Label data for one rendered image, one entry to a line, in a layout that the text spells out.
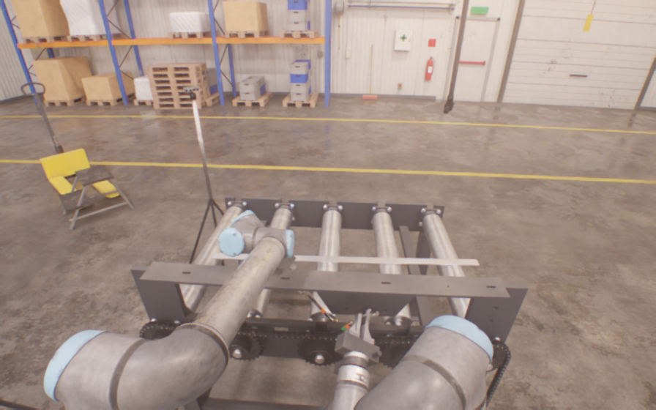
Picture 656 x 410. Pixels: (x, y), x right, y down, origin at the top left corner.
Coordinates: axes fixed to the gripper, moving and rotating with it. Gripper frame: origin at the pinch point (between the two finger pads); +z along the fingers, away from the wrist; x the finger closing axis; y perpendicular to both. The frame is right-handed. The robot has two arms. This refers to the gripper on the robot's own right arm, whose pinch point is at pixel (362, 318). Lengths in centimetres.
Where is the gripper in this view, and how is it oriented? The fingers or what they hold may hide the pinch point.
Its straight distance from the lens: 113.6
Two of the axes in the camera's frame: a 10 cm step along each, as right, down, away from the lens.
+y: 5.1, -5.7, -6.5
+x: -8.4, -5.0, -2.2
